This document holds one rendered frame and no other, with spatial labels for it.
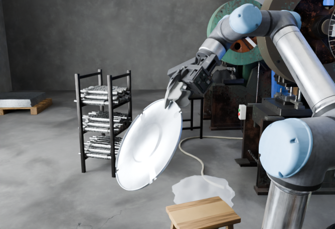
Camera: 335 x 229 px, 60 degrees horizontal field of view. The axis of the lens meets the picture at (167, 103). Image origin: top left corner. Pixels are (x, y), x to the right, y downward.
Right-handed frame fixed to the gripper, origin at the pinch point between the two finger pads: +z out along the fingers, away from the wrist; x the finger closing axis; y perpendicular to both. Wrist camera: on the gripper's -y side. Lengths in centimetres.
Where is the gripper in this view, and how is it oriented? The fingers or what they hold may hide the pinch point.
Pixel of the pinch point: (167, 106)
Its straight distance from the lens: 87.2
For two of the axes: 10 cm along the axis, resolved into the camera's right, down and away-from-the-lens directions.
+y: 5.7, 1.8, -8.0
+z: -5.8, 7.8, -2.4
